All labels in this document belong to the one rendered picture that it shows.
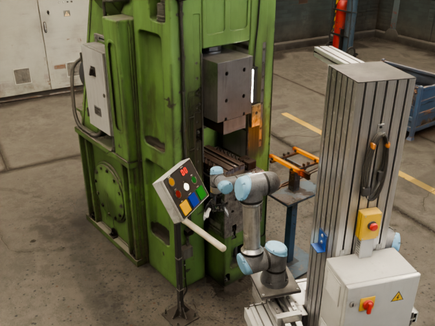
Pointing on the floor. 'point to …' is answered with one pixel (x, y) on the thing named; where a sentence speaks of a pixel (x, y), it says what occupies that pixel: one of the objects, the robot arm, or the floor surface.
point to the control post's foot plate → (187, 313)
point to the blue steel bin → (419, 99)
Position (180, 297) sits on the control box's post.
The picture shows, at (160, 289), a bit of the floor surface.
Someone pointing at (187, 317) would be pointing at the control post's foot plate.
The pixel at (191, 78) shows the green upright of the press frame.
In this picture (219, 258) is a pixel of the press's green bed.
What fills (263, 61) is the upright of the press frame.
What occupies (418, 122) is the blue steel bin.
